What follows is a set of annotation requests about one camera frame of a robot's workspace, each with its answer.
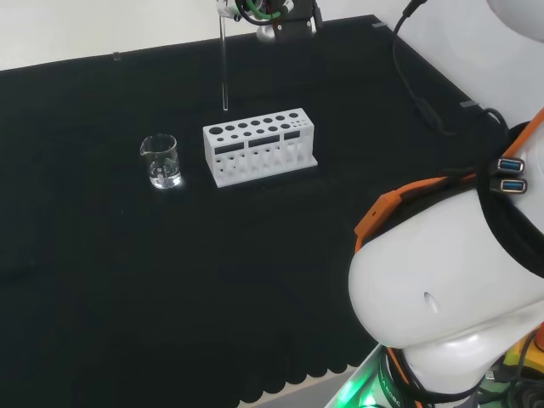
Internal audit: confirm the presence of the black bench cloth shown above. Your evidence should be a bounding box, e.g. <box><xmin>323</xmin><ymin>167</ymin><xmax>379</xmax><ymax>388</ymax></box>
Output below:
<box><xmin>0</xmin><ymin>14</ymin><xmax>509</xmax><ymax>408</ymax></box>

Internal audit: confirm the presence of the long black cable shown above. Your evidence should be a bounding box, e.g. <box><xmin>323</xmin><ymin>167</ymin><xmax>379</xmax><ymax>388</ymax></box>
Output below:
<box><xmin>391</xmin><ymin>0</ymin><xmax>511</xmax><ymax>137</ymax></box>

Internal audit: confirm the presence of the clear glass rod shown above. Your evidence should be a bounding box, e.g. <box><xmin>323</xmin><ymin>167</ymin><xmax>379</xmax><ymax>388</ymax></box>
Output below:
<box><xmin>218</xmin><ymin>14</ymin><xmax>230</xmax><ymax>112</ymax></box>

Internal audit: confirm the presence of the yellow stop button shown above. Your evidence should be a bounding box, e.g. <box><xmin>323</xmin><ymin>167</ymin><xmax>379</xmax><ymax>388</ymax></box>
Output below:
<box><xmin>503</xmin><ymin>325</ymin><xmax>544</xmax><ymax>383</ymax></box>

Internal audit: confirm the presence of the green cable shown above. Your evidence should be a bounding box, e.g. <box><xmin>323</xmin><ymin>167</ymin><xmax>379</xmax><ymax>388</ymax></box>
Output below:
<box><xmin>242</xmin><ymin>0</ymin><xmax>295</xmax><ymax>21</ymax></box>

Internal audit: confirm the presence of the blue USB plug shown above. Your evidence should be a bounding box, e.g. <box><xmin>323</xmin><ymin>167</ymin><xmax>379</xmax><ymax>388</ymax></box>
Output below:
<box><xmin>500</xmin><ymin>178</ymin><xmax>530</xmax><ymax>195</ymax></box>
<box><xmin>497</xmin><ymin>156</ymin><xmax>526</xmax><ymax>175</ymax></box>

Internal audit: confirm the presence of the orange cable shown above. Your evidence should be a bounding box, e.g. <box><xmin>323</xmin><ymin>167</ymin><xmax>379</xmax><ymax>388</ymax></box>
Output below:
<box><xmin>354</xmin><ymin>105</ymin><xmax>544</xmax><ymax>252</ymax></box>

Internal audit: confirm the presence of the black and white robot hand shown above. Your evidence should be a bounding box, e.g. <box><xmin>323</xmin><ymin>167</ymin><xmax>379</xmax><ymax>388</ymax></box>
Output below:
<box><xmin>214</xmin><ymin>0</ymin><xmax>322</xmax><ymax>44</ymax></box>

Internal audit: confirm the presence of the white test tube rack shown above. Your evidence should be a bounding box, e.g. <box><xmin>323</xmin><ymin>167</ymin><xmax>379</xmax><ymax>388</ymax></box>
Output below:
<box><xmin>202</xmin><ymin>107</ymin><xmax>320</xmax><ymax>189</ymax></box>

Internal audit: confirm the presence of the clear glass beaker with liquid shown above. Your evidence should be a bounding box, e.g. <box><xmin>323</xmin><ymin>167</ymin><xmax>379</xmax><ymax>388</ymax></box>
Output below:
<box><xmin>139</xmin><ymin>133</ymin><xmax>185</xmax><ymax>191</ymax></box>

